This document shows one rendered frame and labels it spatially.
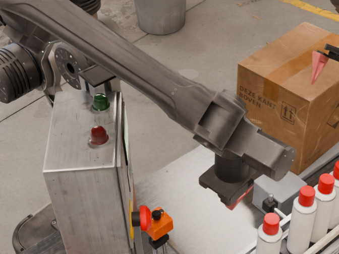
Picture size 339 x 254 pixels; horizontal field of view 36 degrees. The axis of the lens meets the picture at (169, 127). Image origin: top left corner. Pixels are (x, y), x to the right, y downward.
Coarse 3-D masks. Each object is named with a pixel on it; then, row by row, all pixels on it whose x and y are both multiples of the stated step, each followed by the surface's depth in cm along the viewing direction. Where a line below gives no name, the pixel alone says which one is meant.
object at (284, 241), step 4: (328, 232) 130; (336, 236) 129; (284, 240) 129; (332, 240) 128; (284, 244) 128; (312, 244) 127; (328, 244) 127; (280, 248) 127; (284, 248) 127; (308, 248) 126; (324, 248) 126; (280, 252) 126; (284, 252) 126; (288, 252) 126; (316, 252) 126; (320, 252) 128
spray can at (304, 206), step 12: (300, 192) 113; (312, 192) 113; (300, 204) 115; (312, 204) 114; (300, 216) 116; (312, 216) 116; (300, 228) 118; (312, 228) 120; (288, 240) 124; (300, 240) 121; (300, 252) 124
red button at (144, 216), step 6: (144, 210) 78; (132, 216) 78; (138, 216) 78; (144, 216) 78; (150, 216) 79; (132, 222) 78; (138, 222) 78; (144, 222) 78; (150, 222) 78; (144, 228) 78
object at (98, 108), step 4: (96, 96) 74; (100, 96) 74; (104, 96) 74; (92, 100) 74; (96, 100) 74; (100, 100) 74; (104, 100) 74; (92, 104) 76; (96, 104) 74; (100, 104) 74; (104, 104) 74; (108, 104) 75; (92, 108) 75; (96, 108) 75; (100, 108) 74; (104, 108) 75; (108, 108) 75; (96, 112) 75; (100, 112) 75; (104, 112) 75
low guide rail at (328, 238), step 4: (336, 228) 126; (332, 232) 125; (336, 232) 126; (324, 236) 125; (328, 236) 125; (332, 236) 125; (320, 240) 124; (324, 240) 124; (328, 240) 125; (316, 244) 123; (320, 244) 123; (324, 244) 124; (312, 248) 122; (316, 248) 122; (320, 248) 124; (304, 252) 122; (308, 252) 122; (312, 252) 122
